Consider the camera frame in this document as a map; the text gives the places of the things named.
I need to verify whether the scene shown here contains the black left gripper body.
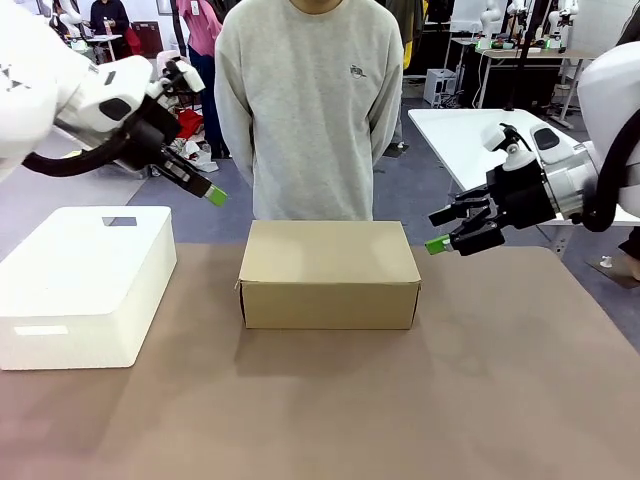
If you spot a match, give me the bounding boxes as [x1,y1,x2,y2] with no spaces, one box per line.
[119,96,182,174]

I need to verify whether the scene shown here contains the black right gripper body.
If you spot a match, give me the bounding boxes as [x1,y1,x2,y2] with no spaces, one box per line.
[486,160,558,231]

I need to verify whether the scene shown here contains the brown cardboard shoe box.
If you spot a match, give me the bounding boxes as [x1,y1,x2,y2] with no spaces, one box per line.
[237,219,423,332]

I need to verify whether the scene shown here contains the pile of mixed clothes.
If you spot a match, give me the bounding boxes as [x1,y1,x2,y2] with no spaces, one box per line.
[163,106,222,175]

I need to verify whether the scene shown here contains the hanging navy trousers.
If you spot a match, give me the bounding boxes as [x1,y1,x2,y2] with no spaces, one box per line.
[188,44,233,160]

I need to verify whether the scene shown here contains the white side table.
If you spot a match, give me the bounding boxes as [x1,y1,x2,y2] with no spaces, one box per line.
[407,108,640,227]

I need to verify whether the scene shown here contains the hanging red garment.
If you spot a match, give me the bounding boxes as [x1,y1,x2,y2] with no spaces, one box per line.
[124,27,144,59]

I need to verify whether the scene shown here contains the white open cabinet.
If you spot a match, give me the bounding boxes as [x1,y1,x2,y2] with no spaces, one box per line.
[424,68,459,109]

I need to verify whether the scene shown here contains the hanging pink shirt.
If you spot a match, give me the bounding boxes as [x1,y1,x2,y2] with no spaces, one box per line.
[180,0,224,58]

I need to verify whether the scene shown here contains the seated person in black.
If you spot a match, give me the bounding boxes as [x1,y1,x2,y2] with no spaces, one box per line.
[89,0,131,37]

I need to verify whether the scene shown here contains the person in grey sweatshirt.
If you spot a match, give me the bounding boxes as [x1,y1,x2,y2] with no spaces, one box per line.
[213,0,405,222]

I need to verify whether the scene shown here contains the black tripod pole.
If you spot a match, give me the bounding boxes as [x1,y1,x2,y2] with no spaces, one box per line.
[503,0,549,112]

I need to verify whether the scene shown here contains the background lab table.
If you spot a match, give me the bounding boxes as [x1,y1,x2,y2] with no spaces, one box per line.
[446,36,610,127]

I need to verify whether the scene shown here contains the white plastic bin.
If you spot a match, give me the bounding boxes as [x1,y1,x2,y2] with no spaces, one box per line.
[0,205,179,372]

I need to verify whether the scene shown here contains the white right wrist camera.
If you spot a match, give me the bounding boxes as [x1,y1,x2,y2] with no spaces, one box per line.
[481,123,539,172]

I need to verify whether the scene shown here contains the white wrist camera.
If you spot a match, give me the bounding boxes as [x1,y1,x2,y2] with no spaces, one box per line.
[158,58,206,95]
[481,123,539,172]

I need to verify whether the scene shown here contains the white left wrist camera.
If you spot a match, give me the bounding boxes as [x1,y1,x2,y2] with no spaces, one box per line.
[158,58,206,95]

